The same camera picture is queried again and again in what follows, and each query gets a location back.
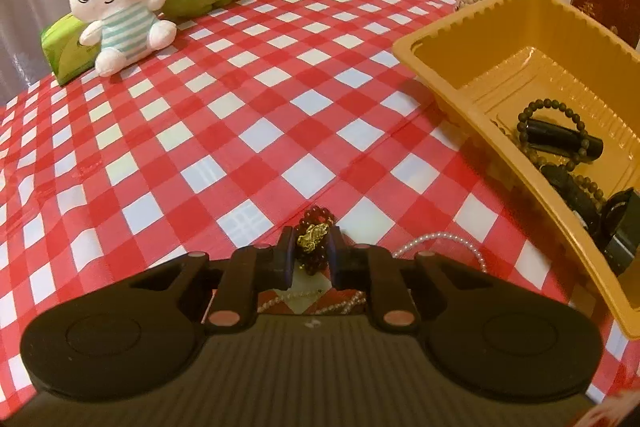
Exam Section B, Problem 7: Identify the white bunny plush toy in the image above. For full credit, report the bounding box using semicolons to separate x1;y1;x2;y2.
63;0;177;78

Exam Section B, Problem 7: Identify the green tissue pack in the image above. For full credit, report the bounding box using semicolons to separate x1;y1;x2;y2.
40;12;108;86

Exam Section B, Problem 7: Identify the white pearl necklace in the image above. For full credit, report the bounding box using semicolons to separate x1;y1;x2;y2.
257;232;488;315

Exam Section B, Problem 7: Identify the black wristband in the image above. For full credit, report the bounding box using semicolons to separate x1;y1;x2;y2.
599;188;640;276

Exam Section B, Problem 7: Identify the golden plastic tray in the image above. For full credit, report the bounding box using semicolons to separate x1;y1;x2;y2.
392;0;640;340

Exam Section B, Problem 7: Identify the black cylinder case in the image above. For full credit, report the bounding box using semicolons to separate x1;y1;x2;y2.
525;119;604;160

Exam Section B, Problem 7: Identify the dark red paper box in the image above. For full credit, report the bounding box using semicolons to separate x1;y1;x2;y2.
570;0;640;50

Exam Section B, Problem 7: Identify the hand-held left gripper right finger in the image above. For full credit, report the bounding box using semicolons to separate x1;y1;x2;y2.
330;227;496;331

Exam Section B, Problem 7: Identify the red white checkered tablecloth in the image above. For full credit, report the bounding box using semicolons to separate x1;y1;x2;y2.
0;0;640;427

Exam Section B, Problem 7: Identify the red bead bracelet gold charm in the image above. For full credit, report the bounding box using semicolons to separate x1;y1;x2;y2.
296;205;337;276

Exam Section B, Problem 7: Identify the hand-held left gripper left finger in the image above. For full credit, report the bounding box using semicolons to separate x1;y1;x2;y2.
132;226;296;329

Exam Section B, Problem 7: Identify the small brown bead bracelet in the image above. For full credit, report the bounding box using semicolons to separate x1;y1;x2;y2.
542;161;607;214

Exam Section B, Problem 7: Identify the black cord bracelet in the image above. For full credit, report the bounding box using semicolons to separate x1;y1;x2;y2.
542;166;602;238

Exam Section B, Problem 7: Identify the dark large bead bracelet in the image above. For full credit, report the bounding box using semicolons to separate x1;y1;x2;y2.
516;98;591;164

